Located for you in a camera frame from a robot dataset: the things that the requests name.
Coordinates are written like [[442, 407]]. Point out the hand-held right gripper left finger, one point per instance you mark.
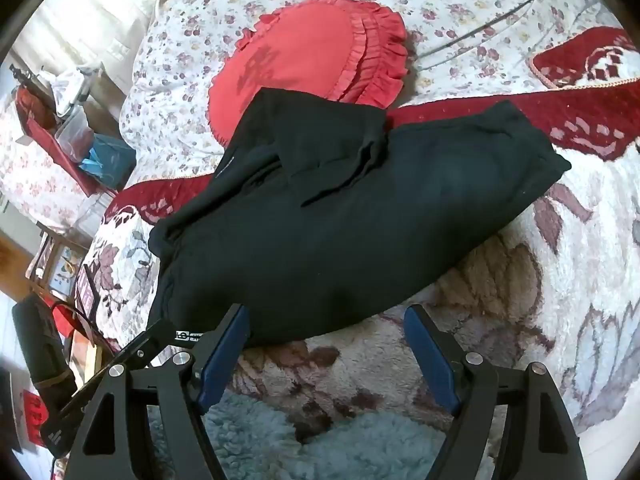
[[225, 355]]

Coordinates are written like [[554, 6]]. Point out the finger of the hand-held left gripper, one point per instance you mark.
[[155, 336]]

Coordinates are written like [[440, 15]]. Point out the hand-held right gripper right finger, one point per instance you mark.
[[432, 355]]

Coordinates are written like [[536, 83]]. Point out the black pants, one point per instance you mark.
[[340, 230]]

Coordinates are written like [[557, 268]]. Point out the light blue fluffy blanket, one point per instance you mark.
[[260, 442]]

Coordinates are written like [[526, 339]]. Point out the black bag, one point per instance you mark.
[[40, 340]]

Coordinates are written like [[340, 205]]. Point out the wooden stool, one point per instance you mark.
[[50, 260]]

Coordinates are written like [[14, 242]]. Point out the red and white plush blanket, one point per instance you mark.
[[575, 260]]

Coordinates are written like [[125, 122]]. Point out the blue plastic bag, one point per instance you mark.
[[107, 155]]

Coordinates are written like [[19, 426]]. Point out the pink floral cloth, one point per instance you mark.
[[30, 180]]

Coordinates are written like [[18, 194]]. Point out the clear plastic container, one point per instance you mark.
[[75, 135]]

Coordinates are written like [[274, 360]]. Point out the red tray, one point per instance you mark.
[[37, 115]]

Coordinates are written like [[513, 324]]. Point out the white plastic bag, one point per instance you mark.
[[67, 90]]

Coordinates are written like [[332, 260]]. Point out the red heart-shaped ruffled pillow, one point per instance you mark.
[[300, 50]]

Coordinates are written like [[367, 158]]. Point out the cream curtain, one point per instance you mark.
[[85, 25]]

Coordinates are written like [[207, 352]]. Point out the white small-flower quilt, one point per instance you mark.
[[450, 5]]

